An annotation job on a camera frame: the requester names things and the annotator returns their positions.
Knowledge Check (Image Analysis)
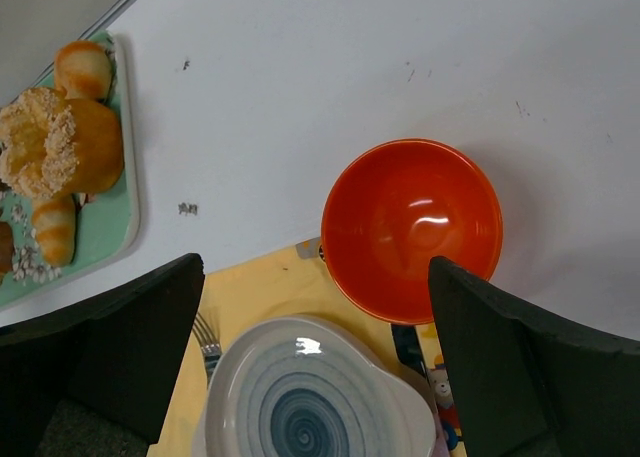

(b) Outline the mint green floral tray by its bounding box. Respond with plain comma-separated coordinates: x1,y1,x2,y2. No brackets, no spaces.
1,30,140,307

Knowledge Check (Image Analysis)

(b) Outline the white plate with blue swirl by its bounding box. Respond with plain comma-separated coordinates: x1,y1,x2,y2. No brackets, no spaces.
191,316,437,456

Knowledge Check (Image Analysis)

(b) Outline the dark brown bread slice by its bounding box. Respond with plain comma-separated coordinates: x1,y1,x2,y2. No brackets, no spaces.
0,222,14,278

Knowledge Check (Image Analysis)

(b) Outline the orange round bun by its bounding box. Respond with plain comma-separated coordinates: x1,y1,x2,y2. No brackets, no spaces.
53,40,112,101

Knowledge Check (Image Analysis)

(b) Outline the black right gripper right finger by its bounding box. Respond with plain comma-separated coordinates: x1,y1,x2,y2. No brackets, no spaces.
428,257,639,456

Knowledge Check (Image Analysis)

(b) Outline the yellow car print placemat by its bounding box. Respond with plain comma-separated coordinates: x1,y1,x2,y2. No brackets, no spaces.
145,236,469,457

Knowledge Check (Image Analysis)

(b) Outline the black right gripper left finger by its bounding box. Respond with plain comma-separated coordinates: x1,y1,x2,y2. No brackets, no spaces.
1,253,204,456

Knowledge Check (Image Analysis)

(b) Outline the fork with pink handle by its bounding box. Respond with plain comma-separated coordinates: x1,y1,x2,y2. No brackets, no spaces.
192,312,222,382

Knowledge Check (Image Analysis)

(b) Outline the orange bowl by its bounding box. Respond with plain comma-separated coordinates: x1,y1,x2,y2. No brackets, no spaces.
321,139,503,325

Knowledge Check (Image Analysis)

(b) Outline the striped bread roll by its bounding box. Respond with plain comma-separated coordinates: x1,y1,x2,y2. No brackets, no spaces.
31,195,76,267

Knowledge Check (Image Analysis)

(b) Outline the sugar crusted bundt cake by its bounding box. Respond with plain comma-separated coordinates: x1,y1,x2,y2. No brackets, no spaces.
1,87,124,200

